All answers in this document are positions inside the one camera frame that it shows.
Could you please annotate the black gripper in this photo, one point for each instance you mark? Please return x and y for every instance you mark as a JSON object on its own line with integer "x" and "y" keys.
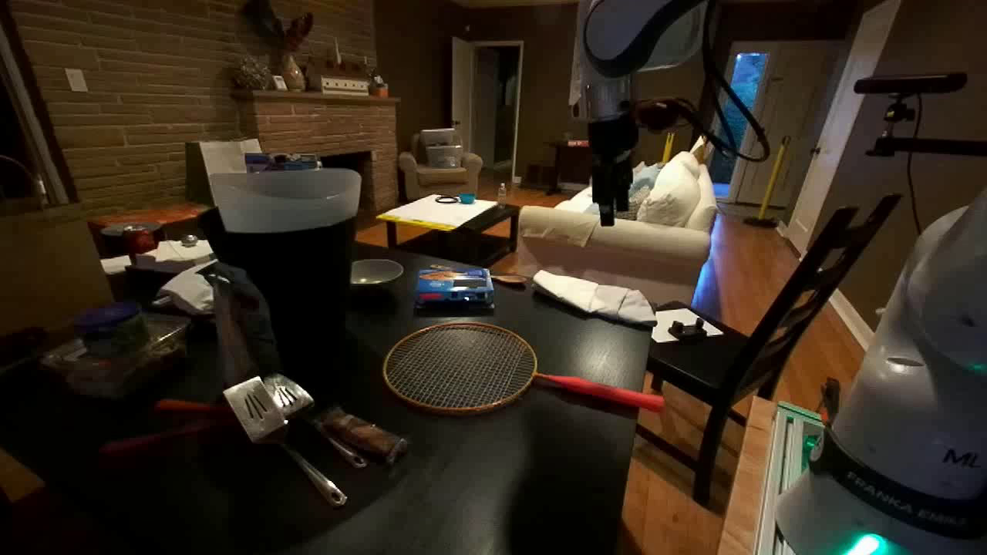
{"x": 614, "y": 154}

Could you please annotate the white interior door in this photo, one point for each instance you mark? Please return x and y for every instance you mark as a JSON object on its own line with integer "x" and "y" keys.
{"x": 463, "y": 103}

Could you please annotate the black wooden chair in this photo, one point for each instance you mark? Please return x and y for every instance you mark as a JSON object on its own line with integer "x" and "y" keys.
{"x": 751, "y": 349}

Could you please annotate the small grey bowl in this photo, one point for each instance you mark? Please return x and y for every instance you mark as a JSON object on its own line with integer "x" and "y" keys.
{"x": 377, "y": 273}

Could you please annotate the blue cardboard box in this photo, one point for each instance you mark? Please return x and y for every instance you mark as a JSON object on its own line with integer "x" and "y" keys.
{"x": 452, "y": 288}

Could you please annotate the beige armchair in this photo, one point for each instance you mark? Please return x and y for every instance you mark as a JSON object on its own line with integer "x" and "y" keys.
{"x": 440, "y": 166}

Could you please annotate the brown wrapped packet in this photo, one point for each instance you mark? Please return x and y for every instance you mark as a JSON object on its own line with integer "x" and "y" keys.
{"x": 360, "y": 434}

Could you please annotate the rooster figurine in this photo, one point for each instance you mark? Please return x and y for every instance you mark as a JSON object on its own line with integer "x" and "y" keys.
{"x": 278, "y": 42}

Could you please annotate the clear plastic food container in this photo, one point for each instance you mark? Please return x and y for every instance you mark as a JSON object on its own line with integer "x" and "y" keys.
{"x": 117, "y": 349}

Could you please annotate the white light switch plate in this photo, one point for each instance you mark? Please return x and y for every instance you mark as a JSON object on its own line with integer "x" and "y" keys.
{"x": 75, "y": 82}

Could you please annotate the white papers pile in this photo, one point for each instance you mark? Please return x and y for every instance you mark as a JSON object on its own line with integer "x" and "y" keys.
{"x": 176, "y": 271}

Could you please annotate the dark grey cloth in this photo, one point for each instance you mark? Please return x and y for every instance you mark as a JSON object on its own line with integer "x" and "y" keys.
{"x": 245, "y": 326}

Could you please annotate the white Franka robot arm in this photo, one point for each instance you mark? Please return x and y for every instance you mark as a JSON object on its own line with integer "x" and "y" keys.
{"x": 914, "y": 412}

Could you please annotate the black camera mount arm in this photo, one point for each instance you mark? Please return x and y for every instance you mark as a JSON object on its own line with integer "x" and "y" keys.
{"x": 911, "y": 98}

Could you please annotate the metal turner spatula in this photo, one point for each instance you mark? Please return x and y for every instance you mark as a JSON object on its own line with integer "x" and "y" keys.
{"x": 293, "y": 396}

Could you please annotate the wooden bench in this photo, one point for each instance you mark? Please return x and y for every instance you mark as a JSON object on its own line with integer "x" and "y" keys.
{"x": 142, "y": 216}

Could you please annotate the white rag on chair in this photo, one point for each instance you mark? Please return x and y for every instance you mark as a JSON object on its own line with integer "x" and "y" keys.
{"x": 684, "y": 326}

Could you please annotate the black bucket with white liner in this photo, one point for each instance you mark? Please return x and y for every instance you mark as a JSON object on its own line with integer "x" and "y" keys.
{"x": 293, "y": 280}

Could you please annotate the brick fireplace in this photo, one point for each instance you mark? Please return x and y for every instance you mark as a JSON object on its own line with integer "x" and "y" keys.
{"x": 326, "y": 128}

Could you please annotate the slotted metal spatula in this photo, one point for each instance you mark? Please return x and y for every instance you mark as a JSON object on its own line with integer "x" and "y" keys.
{"x": 258, "y": 412}

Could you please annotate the white folded cloth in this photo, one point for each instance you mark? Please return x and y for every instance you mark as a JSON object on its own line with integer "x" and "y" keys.
{"x": 595, "y": 294}

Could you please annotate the coffee table with white top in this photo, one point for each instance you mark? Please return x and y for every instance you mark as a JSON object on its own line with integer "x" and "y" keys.
{"x": 441, "y": 215}

